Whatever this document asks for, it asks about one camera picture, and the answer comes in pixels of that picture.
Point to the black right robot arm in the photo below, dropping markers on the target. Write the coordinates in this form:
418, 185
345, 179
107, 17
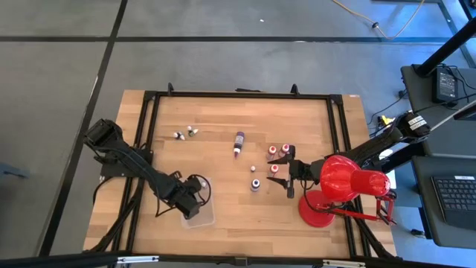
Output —
372, 147

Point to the black laptop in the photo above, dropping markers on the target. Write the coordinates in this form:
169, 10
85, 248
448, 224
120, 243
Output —
457, 197

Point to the purple food coloring bottle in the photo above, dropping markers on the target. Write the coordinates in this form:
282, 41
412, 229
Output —
239, 141

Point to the red food coloring bottle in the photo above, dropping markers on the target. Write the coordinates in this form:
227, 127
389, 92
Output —
284, 149
273, 169
271, 150

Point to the silver metal bracket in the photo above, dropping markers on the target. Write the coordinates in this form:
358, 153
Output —
137, 259
344, 264

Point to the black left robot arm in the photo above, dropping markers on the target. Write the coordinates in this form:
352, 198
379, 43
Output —
148, 171

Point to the black pole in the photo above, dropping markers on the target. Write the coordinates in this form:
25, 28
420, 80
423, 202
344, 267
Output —
446, 48

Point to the black crossbar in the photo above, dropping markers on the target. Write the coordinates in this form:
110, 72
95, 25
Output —
56, 263

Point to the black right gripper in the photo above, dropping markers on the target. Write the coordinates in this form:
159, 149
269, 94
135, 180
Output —
301, 171

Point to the clear plastic container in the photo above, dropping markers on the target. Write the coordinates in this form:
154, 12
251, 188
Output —
206, 216

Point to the yellow plug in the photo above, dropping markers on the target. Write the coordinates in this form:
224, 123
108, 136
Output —
386, 120

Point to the black power adapter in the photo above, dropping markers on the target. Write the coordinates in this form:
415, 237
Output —
445, 85

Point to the black aluminium table frame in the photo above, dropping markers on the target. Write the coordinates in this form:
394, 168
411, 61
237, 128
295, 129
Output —
223, 94

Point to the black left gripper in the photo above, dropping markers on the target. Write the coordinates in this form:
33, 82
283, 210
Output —
184, 193

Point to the dark grey side desk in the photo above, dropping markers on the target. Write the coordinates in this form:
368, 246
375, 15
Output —
422, 193

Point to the blue food coloring bottle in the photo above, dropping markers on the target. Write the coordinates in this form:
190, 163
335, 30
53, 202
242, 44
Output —
255, 184

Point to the red desk lamp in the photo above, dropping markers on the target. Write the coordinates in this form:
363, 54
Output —
338, 178

